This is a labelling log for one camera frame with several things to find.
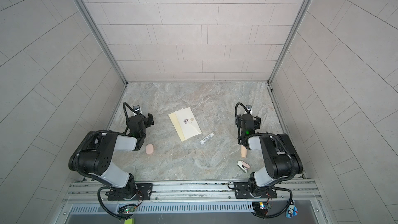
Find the pink oval eraser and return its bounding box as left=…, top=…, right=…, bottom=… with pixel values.
left=145, top=144, right=154, bottom=155

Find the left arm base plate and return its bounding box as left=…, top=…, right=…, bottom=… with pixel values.
left=105, top=183, right=153, bottom=201

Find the blue toy car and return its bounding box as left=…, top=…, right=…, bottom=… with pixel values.
left=286, top=200, right=298, bottom=219

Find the circuit board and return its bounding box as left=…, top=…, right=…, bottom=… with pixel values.
left=252, top=201, right=272, bottom=216
left=118, top=204, right=137, bottom=214

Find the yellow envelope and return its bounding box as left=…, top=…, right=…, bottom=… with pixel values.
left=169, top=113, right=186, bottom=142

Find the aluminium rail frame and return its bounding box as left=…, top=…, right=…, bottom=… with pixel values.
left=54, top=176, right=331, bottom=224

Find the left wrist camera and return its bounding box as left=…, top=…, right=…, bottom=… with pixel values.
left=133, top=105, right=141, bottom=114

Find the right circuit board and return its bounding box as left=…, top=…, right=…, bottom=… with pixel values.
left=252, top=201, right=272, bottom=216

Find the beige toy microphone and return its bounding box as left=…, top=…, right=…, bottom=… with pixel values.
left=241, top=146, right=247, bottom=159

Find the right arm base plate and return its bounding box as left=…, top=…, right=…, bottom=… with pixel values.
left=228, top=181, right=277, bottom=199

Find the left circuit board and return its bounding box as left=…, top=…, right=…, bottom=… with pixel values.
left=118, top=204, right=137, bottom=214

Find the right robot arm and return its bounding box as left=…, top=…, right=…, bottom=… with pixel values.
left=234, top=102, right=303, bottom=198

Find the cream white envelope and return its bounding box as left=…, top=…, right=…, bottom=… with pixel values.
left=175, top=107, right=202, bottom=142

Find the pink white tape dispenser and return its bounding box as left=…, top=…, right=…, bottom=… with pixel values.
left=237, top=160, right=250, bottom=173

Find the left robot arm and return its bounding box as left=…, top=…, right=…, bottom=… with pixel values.
left=68, top=102, right=154, bottom=201

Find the white glue stick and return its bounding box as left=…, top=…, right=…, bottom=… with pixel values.
left=200, top=132, right=215, bottom=145

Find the green sticky note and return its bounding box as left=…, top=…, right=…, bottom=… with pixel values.
left=124, top=218, right=135, bottom=224

